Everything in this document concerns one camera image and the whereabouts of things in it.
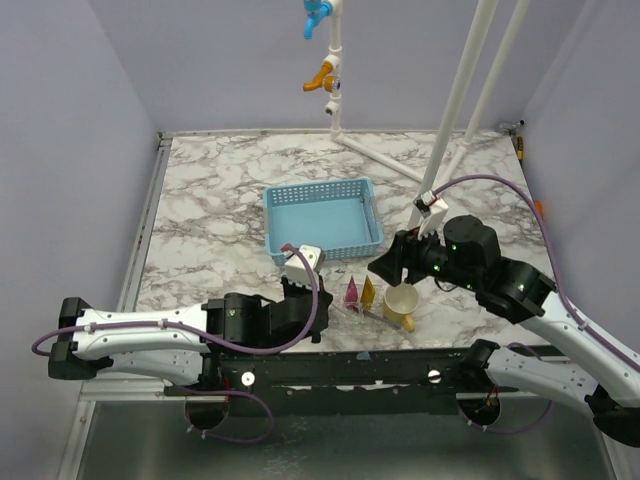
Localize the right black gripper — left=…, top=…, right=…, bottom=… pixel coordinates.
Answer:
left=367, top=220, right=480, bottom=292

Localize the yellow toothpaste tube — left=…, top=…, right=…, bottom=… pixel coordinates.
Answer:
left=360, top=276, right=376, bottom=311

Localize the yellow mug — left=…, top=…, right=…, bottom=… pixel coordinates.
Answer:
left=382, top=283, right=420, bottom=333

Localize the pink toothpaste tube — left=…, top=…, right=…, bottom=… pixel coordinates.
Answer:
left=343, top=276, right=359, bottom=310

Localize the clear textured round tray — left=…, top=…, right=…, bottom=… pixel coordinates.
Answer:
left=329, top=297, right=394, bottom=336

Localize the blue plastic basket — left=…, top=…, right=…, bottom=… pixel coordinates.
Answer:
left=263, top=178, right=384, bottom=266

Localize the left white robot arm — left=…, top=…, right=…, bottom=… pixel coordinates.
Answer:
left=46, top=278, right=333, bottom=395

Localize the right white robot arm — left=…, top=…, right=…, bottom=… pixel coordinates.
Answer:
left=368, top=215, right=639, bottom=448

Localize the yellow tool in corner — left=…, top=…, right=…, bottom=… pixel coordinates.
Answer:
left=515, top=120, right=525, bottom=163

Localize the orange tap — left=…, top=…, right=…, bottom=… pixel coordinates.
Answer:
left=302, top=61, right=341, bottom=93

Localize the blue tap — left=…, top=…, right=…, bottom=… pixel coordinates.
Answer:
left=303, top=0, right=333, bottom=40

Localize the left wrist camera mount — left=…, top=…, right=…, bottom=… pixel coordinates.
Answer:
left=282, top=243, right=325, bottom=289

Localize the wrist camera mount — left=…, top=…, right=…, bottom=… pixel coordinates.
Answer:
left=414, top=190, right=449, bottom=240
left=282, top=243, right=325, bottom=289

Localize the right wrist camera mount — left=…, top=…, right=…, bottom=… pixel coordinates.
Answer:
left=414, top=190, right=449, bottom=240

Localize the white pvc pipe frame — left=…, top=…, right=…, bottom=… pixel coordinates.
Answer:
left=321, top=1, right=529, bottom=197

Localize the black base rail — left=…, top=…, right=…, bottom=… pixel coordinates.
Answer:
left=164, top=340, right=499, bottom=416

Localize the orange clamp on wall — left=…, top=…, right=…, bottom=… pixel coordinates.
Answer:
left=534, top=200, right=544, bottom=220

